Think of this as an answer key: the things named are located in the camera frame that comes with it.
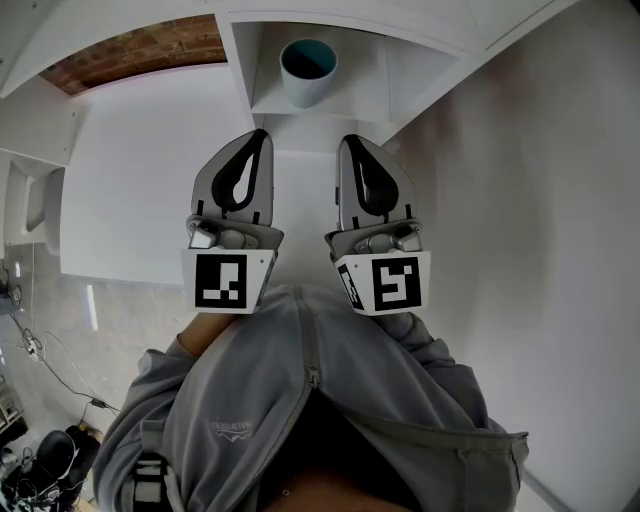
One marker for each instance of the person's black undershirt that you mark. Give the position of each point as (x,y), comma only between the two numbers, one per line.
(345,450)

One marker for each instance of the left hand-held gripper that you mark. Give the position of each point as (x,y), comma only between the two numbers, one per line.
(222,282)

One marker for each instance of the person's left forearm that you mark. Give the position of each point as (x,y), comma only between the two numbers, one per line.
(205,335)

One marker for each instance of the pale cup with teal inside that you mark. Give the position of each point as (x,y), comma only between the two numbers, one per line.
(305,90)

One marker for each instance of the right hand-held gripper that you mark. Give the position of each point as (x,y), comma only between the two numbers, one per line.
(395,287)

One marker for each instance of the person's grey hoodie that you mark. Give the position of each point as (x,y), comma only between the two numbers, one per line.
(250,380)

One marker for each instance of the white desk with shelves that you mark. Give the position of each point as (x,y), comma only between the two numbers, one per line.
(145,190)

